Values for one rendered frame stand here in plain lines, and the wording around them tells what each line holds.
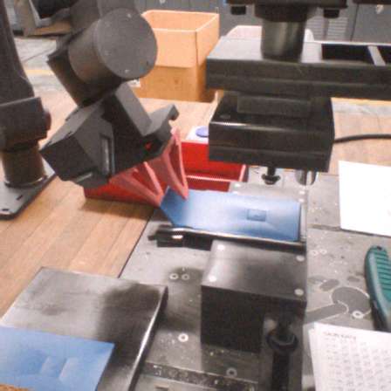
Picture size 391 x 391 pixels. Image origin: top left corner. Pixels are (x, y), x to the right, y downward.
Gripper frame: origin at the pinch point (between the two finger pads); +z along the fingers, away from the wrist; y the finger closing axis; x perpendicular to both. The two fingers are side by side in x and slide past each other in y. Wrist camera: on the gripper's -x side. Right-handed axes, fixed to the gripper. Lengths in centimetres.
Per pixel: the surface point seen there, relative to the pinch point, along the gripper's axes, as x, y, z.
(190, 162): 22.9, -7.8, 7.3
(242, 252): -6.4, 7.4, 5.8
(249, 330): -12.3, 6.6, 10.6
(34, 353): -18.7, -11.1, 1.3
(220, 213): -0.6, 4.6, 4.0
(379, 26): 433, 28, 130
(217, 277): -10.7, 5.9, 4.6
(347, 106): 302, -11, 136
